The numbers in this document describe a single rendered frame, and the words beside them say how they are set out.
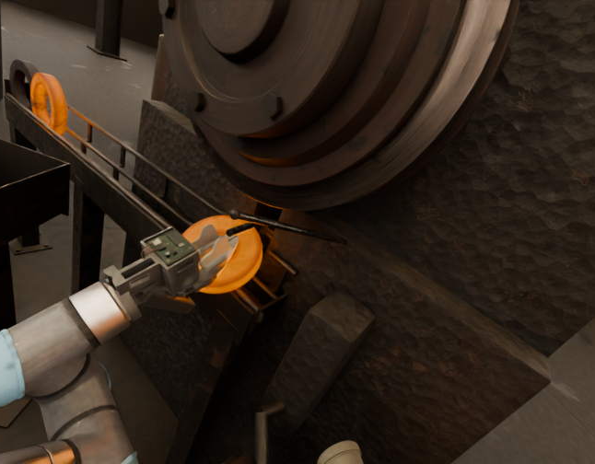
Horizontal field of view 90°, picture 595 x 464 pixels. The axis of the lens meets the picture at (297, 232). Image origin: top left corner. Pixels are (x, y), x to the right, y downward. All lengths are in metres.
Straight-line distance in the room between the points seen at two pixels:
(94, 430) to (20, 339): 0.14
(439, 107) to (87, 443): 0.53
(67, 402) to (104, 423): 0.05
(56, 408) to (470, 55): 0.61
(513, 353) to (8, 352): 0.59
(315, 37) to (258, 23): 0.06
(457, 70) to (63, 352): 0.52
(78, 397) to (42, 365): 0.08
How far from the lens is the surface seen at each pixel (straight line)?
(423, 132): 0.35
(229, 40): 0.38
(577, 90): 0.50
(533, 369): 0.51
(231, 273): 0.53
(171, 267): 0.45
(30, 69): 1.43
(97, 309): 0.46
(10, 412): 1.25
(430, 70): 0.34
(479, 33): 0.36
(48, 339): 0.46
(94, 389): 0.53
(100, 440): 0.49
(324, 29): 0.32
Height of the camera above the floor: 1.07
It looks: 27 degrees down
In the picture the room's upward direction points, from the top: 24 degrees clockwise
